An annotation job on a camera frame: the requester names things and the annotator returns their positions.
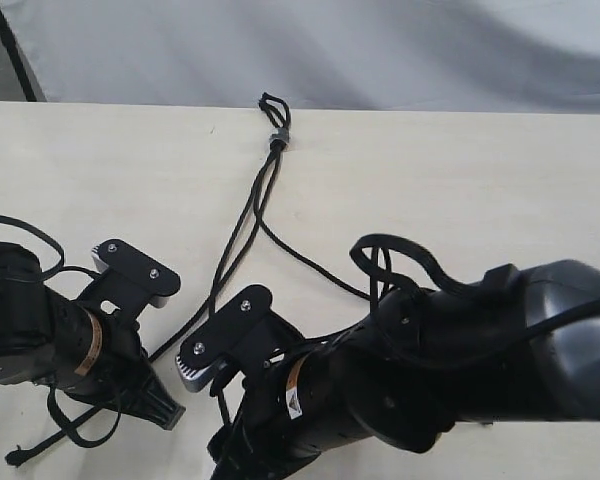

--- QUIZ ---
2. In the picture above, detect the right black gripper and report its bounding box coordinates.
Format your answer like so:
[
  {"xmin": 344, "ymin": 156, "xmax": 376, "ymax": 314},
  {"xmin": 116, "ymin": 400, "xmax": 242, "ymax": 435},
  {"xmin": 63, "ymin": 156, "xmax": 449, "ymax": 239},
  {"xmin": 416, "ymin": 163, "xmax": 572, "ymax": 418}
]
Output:
[{"xmin": 208, "ymin": 349, "xmax": 330, "ymax": 479}]

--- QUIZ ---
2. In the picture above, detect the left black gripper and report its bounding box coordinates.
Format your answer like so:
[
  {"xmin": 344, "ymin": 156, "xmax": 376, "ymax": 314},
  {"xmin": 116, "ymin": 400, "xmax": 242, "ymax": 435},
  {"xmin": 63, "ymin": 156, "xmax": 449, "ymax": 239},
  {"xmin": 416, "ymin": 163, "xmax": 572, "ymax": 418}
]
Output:
[{"xmin": 79, "ymin": 300, "xmax": 186, "ymax": 431}]

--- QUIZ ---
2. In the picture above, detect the black rope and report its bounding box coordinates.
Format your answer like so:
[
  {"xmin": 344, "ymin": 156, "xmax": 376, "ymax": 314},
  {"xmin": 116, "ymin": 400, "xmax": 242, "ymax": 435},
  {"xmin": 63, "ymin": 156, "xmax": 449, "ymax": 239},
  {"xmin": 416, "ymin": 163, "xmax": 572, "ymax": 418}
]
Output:
[
  {"xmin": 199, "ymin": 149, "xmax": 287, "ymax": 331},
  {"xmin": 147, "ymin": 149, "xmax": 281, "ymax": 364},
  {"xmin": 257, "ymin": 149, "xmax": 376, "ymax": 301}
]

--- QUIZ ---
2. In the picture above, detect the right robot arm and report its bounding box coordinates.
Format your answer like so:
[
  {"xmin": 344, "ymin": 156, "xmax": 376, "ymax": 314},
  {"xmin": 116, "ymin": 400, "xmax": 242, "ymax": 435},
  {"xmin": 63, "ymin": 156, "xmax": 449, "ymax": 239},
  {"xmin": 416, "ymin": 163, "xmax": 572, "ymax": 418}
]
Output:
[{"xmin": 208, "ymin": 260, "xmax": 600, "ymax": 479}]

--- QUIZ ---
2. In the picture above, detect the black backdrop stand pole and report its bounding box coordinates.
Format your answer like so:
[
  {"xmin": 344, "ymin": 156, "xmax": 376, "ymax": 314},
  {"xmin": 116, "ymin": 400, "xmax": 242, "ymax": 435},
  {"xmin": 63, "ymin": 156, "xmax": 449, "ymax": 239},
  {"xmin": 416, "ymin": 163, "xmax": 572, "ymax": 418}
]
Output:
[{"xmin": 0, "ymin": 8, "xmax": 38, "ymax": 102}]

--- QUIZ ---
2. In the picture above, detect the grey backdrop cloth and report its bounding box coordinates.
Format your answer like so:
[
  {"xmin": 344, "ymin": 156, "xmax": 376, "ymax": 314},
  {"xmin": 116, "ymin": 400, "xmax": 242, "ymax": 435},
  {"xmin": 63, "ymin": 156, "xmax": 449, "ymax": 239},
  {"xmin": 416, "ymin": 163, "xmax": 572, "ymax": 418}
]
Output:
[{"xmin": 0, "ymin": 1, "xmax": 600, "ymax": 113}]

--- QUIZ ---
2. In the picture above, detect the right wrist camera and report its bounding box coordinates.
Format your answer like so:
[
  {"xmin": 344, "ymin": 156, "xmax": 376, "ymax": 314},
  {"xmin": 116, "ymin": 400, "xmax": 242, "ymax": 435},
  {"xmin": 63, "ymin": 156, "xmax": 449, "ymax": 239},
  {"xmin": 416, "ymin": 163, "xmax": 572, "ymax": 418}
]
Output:
[{"xmin": 177, "ymin": 283, "xmax": 306, "ymax": 396}]

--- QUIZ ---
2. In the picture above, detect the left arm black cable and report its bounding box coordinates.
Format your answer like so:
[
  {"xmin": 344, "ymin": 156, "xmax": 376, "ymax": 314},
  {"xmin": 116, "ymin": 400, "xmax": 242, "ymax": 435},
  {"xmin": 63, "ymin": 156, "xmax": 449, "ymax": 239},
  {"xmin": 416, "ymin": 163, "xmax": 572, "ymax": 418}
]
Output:
[{"xmin": 0, "ymin": 213, "xmax": 126, "ymax": 449}]

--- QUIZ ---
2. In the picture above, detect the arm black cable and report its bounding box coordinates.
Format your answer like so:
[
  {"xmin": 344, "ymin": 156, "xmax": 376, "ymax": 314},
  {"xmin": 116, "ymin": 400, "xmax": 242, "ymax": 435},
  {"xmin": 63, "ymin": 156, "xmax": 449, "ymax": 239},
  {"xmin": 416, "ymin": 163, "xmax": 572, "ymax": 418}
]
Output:
[
  {"xmin": 349, "ymin": 232, "xmax": 600, "ymax": 361},
  {"xmin": 0, "ymin": 213, "xmax": 126, "ymax": 449}
]

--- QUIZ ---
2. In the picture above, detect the grey metal cable clamp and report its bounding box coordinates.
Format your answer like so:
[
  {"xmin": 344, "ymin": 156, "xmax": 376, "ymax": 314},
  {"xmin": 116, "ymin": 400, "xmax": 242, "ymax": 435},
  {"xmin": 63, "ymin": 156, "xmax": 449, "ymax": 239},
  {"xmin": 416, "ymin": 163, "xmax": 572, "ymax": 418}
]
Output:
[{"xmin": 269, "ymin": 128, "xmax": 290, "ymax": 152}]

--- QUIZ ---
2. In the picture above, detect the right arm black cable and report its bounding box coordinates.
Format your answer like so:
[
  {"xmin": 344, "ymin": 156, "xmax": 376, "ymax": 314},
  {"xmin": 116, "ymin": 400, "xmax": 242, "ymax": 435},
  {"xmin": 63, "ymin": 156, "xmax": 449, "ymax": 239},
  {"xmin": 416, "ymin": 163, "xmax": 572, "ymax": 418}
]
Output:
[{"xmin": 349, "ymin": 232, "xmax": 600, "ymax": 361}]

